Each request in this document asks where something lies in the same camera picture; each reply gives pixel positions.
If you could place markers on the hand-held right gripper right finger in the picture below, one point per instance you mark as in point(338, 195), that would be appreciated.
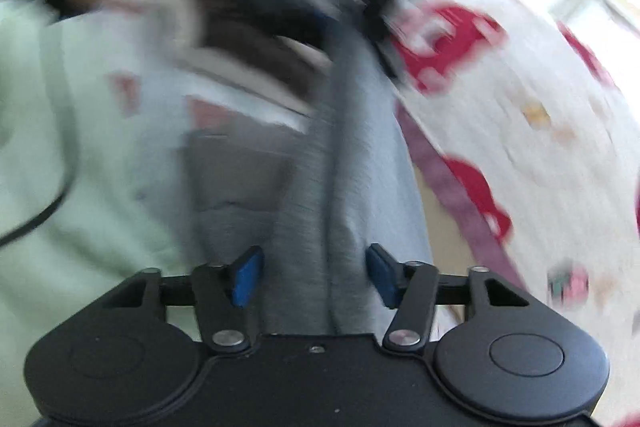
point(380, 274)

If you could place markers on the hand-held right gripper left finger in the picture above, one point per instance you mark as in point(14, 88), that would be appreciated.
point(247, 277)

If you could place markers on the grey garment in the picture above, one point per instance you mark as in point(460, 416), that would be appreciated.
point(350, 157)

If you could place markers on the light green clothing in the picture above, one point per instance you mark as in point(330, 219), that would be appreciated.
point(100, 232)

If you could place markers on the checked bear-print mat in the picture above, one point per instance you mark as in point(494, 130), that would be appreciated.
point(160, 132)

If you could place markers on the window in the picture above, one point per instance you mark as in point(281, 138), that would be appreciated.
point(595, 2)

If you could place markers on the white bear-print quilt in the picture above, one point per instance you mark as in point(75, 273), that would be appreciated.
point(550, 132)

